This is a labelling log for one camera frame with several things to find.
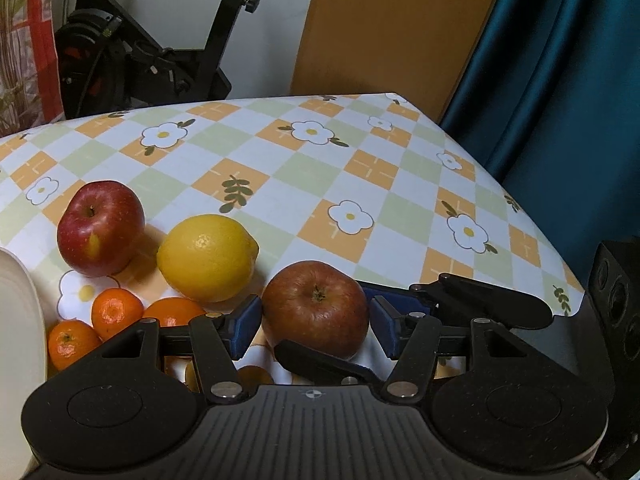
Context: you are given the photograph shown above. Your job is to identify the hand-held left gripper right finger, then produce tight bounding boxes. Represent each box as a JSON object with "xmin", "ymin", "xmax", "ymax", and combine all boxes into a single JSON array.
[{"xmin": 370, "ymin": 295, "xmax": 536, "ymax": 405}]

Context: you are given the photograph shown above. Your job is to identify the brownish red apple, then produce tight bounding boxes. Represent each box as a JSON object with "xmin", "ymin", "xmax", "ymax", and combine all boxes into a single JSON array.
[{"xmin": 261, "ymin": 260, "xmax": 371, "ymax": 361}]

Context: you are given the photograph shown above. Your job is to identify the cream white plate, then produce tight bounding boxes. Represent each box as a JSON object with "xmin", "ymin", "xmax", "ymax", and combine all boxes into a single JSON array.
[{"xmin": 0, "ymin": 247, "xmax": 49, "ymax": 478}]

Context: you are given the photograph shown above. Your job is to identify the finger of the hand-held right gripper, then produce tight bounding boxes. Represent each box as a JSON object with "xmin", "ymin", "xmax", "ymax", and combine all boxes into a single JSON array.
[
  {"xmin": 274, "ymin": 338, "xmax": 383, "ymax": 387},
  {"xmin": 360, "ymin": 272, "xmax": 555, "ymax": 331}
]

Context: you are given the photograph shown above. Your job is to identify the black exercise bike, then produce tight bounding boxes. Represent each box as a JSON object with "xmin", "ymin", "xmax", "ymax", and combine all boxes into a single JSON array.
[{"xmin": 52, "ymin": 0, "xmax": 326, "ymax": 120}]

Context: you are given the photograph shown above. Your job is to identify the checked floral tablecloth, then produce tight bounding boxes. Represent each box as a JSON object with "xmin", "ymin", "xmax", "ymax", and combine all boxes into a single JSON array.
[{"xmin": 0, "ymin": 92, "xmax": 587, "ymax": 393}]

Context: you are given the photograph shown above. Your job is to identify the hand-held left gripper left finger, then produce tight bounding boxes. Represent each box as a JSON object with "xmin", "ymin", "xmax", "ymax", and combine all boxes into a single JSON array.
[{"xmin": 102, "ymin": 294, "xmax": 263, "ymax": 405}]

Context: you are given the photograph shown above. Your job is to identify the printed red backdrop cloth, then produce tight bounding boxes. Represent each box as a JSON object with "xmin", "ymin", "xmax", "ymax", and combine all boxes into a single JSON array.
[{"xmin": 0, "ymin": 0, "xmax": 67, "ymax": 137}]

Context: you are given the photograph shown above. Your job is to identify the teal curtain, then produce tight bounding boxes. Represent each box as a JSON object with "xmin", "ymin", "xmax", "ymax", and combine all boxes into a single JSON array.
[{"xmin": 439, "ymin": 0, "xmax": 640, "ymax": 293}]

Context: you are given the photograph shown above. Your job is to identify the bright red apple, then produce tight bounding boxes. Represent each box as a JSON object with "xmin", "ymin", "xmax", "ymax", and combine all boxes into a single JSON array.
[{"xmin": 56, "ymin": 180, "xmax": 146, "ymax": 278}]

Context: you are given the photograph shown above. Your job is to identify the yellow lemon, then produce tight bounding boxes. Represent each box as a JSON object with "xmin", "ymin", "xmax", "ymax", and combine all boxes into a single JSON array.
[{"xmin": 156, "ymin": 214, "xmax": 260, "ymax": 304}]

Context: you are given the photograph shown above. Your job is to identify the orange wooden board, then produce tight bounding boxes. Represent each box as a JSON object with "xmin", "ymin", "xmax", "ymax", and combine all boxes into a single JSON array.
[{"xmin": 290, "ymin": 0, "xmax": 513, "ymax": 123}]

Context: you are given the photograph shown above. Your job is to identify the mandarin orange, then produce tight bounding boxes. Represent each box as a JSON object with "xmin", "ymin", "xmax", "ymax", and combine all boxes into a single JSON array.
[
  {"xmin": 47, "ymin": 321, "xmax": 102, "ymax": 372},
  {"xmin": 91, "ymin": 287, "xmax": 145, "ymax": 342},
  {"xmin": 142, "ymin": 296, "xmax": 207, "ymax": 328}
]

